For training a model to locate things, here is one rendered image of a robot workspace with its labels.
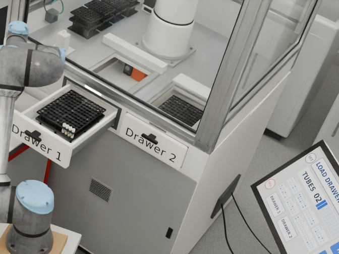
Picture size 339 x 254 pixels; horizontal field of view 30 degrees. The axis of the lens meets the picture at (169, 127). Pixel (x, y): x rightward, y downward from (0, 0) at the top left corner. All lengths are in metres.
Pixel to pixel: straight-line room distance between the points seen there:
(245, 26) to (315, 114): 2.71
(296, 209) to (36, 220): 0.86
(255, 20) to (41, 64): 0.71
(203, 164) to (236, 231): 1.16
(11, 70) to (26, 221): 0.46
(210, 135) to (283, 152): 1.92
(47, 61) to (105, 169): 0.90
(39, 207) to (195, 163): 0.76
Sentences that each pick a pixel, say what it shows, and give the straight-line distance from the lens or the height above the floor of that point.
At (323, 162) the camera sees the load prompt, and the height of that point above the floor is 1.17.
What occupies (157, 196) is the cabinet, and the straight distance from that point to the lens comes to 2.66.
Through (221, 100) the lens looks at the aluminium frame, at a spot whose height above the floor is 1.19.
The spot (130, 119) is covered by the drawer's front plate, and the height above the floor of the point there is 0.92.
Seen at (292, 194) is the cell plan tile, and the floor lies 1.06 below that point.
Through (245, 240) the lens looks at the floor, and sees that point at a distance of 3.54.
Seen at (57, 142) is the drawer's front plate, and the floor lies 0.91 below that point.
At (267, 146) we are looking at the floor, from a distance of 4.25.
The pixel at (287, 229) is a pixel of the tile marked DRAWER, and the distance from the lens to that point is 2.17.
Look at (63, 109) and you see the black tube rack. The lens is 2.51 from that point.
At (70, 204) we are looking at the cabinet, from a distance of 3.00.
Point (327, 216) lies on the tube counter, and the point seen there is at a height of 1.11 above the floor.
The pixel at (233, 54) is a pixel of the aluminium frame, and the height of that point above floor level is 1.38.
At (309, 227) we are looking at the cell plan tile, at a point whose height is 1.06.
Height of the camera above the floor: 2.41
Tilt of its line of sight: 36 degrees down
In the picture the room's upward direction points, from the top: 18 degrees clockwise
